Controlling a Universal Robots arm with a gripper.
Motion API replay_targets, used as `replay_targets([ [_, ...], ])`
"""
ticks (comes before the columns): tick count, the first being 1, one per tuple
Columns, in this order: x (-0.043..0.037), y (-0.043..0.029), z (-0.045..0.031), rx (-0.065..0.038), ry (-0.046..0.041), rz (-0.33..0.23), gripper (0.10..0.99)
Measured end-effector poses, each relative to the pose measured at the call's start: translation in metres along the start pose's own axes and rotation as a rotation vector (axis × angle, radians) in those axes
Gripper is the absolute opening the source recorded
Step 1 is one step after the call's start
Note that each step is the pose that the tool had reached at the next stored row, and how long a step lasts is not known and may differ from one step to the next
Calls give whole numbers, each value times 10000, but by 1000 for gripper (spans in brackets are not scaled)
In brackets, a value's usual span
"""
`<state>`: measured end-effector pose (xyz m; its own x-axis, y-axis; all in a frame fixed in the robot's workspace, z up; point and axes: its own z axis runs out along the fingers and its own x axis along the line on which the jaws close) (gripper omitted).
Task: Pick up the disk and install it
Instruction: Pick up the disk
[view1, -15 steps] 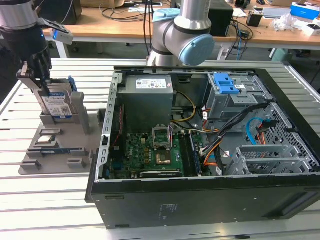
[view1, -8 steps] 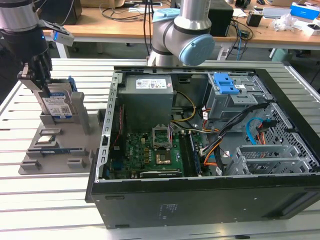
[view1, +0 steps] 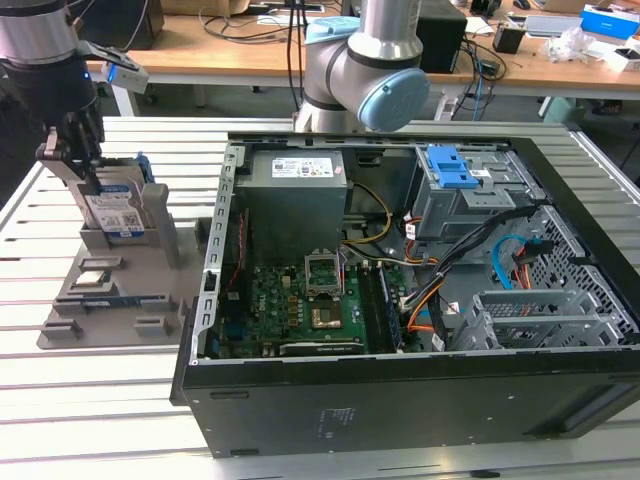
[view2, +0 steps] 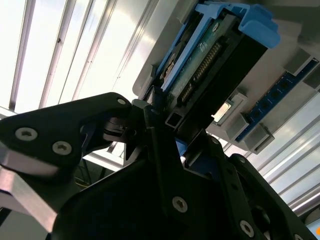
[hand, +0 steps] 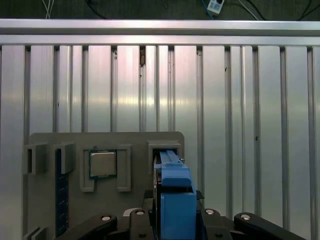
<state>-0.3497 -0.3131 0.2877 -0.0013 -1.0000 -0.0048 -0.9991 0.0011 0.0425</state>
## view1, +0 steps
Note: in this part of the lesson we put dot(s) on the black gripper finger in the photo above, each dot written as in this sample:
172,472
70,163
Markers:
52,155
87,140

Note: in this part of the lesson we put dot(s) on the hard disk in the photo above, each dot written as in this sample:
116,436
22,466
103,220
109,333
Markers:
112,205

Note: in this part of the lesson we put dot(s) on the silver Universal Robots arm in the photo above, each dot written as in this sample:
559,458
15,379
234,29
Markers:
330,65

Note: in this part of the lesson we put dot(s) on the grey metal disk bay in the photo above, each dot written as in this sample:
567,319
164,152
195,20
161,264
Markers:
530,320

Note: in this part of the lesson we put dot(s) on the large black box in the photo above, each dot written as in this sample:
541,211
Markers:
135,22

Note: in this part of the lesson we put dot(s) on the silver CPU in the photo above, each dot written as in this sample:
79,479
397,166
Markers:
92,278

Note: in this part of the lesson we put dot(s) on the grey parts rack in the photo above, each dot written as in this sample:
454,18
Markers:
125,270

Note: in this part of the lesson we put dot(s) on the grey power supply unit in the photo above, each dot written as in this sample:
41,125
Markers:
290,210

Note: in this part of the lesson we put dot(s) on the green motherboard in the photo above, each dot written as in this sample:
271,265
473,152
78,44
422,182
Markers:
272,300

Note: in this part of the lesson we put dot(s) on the CPU socket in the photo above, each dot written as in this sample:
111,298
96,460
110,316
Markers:
326,318

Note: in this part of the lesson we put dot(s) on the black graphics card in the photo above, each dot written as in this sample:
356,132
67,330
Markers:
320,348

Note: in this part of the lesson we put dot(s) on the installed RAM stick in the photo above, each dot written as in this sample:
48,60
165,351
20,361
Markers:
391,310

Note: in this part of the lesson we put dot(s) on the white power strip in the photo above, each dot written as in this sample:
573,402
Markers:
446,107

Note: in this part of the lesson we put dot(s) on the blue plastic cage latch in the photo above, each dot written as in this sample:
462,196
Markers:
450,170

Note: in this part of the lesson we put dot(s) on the black desktop speaker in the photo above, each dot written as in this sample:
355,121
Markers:
442,42

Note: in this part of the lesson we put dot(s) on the grey optical drive cage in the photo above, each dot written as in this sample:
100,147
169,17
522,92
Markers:
450,215

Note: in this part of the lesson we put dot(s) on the black PC case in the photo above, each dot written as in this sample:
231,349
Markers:
400,405

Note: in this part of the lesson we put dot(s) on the small black box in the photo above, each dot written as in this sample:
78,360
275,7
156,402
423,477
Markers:
507,39

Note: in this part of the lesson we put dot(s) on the clear plastic bags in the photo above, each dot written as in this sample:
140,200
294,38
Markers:
570,45

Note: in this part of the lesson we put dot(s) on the blue cardboard box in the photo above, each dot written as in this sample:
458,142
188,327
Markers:
610,20

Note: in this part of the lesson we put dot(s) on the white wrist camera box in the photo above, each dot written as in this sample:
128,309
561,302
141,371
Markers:
127,75

